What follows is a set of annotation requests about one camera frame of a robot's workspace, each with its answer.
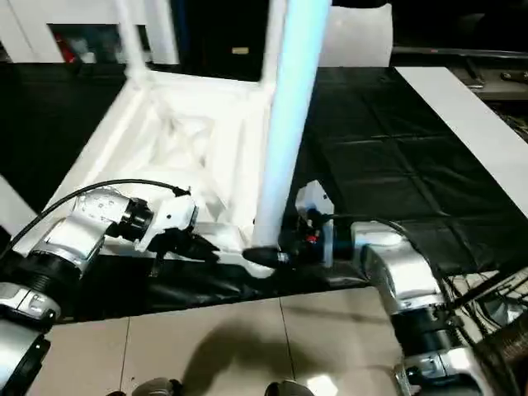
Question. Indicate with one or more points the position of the white plastic table top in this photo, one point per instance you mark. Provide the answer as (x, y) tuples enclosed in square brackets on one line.
[(123, 144)]

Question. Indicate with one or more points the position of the white plastic table leg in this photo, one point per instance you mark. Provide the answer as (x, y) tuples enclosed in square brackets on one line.
[(274, 41), (14, 206), (131, 41), (293, 123)]

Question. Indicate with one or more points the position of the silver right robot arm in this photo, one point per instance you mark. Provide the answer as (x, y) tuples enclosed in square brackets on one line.
[(404, 268)]

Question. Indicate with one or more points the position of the black padded mat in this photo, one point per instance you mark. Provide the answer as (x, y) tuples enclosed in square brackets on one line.
[(392, 144)]

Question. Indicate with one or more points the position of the dark right robot foot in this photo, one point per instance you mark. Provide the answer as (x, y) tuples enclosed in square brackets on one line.
[(288, 389)]

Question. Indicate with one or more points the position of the dark robot foot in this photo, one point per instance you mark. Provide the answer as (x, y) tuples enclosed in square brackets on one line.
[(288, 389), (156, 387)]

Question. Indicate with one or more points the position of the dark left robot foot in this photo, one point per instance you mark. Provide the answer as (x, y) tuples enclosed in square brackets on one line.
[(156, 387)]

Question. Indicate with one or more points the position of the black metal rod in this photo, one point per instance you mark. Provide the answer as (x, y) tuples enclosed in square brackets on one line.
[(482, 290)]

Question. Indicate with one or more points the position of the white flat board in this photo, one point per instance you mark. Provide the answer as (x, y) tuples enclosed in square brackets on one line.
[(462, 123)]

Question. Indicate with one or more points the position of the black router with antennas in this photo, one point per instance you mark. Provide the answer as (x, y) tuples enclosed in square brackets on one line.
[(501, 309)]

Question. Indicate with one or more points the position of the white curved plastic panel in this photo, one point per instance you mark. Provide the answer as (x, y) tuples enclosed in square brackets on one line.
[(359, 37)]

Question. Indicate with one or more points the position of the red bottle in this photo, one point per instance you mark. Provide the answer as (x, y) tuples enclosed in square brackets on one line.
[(68, 51)]

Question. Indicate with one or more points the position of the dark side table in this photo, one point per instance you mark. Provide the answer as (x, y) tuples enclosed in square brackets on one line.
[(495, 88)]

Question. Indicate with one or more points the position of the white glass-door cabinet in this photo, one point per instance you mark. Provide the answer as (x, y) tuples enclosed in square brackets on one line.
[(24, 33)]

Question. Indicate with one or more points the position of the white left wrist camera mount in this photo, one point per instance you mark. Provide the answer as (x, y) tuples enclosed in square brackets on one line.
[(173, 214)]

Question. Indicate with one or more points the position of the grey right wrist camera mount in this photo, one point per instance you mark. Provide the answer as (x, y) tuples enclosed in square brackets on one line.
[(313, 198)]

